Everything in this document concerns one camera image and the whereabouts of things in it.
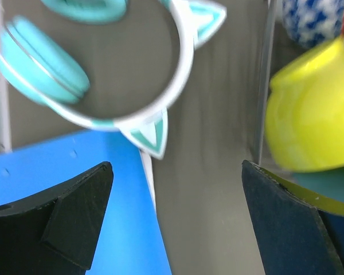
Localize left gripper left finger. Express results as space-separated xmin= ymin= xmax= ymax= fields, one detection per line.
xmin=0 ymin=162 xmax=114 ymax=274

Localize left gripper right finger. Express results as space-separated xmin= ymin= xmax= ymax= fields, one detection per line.
xmin=242 ymin=160 xmax=344 ymax=274

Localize teal scalloped plate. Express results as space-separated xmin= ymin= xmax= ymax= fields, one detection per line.
xmin=292 ymin=167 xmax=344 ymax=203

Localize lime green bowl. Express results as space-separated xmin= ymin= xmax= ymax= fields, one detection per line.
xmin=265 ymin=37 xmax=344 ymax=218

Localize blue white patterned bowl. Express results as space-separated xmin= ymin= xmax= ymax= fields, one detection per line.
xmin=282 ymin=0 xmax=344 ymax=48

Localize black wire dish rack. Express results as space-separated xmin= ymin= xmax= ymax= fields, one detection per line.
xmin=252 ymin=0 xmax=277 ymax=166

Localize blue folder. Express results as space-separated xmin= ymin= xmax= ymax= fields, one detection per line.
xmin=0 ymin=131 xmax=171 ymax=274

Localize teal cat-ear headphones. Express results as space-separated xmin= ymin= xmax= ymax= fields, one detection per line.
xmin=0 ymin=1 xmax=227 ymax=159

